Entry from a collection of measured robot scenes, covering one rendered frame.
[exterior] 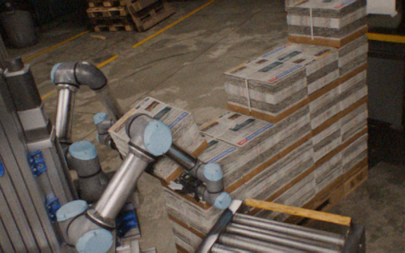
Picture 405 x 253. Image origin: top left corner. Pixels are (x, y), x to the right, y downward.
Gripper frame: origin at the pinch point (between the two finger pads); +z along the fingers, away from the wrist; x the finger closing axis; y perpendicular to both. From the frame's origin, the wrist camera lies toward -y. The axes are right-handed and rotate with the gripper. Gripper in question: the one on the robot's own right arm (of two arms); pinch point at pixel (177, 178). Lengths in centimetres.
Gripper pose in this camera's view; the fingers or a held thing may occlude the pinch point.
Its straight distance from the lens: 225.0
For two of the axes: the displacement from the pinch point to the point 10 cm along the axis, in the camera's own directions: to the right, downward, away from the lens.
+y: -3.9, -7.1, -5.8
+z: -6.4, -2.5, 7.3
